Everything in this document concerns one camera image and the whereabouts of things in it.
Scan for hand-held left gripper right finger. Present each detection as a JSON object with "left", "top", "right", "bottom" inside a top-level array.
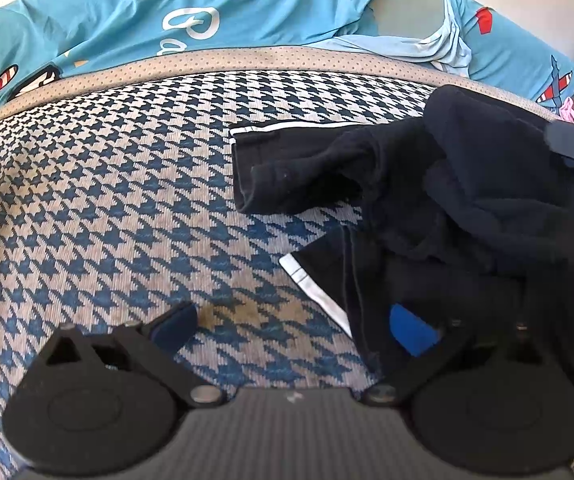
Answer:
[{"left": 361, "top": 304, "right": 542, "bottom": 407}]

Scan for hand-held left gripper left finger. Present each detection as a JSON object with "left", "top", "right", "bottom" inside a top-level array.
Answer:
[{"left": 44, "top": 302, "right": 228, "bottom": 409}]

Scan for black t-shirt red print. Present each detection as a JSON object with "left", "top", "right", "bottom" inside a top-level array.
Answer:
[{"left": 229, "top": 84, "right": 574, "bottom": 411}]

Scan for blue beige houndstooth mat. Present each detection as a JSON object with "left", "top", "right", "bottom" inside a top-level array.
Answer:
[{"left": 0, "top": 45, "right": 574, "bottom": 476}]

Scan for light blue pillowcase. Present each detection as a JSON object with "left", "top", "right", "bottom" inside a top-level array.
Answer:
[{"left": 312, "top": 0, "right": 472, "bottom": 78}]

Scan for grey pillow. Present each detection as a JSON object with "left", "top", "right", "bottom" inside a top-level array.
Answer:
[{"left": 369, "top": 0, "right": 442, "bottom": 43}]

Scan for blue airplane-print bedsheet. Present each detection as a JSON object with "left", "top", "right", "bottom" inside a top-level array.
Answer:
[{"left": 0, "top": 0, "right": 574, "bottom": 121}]

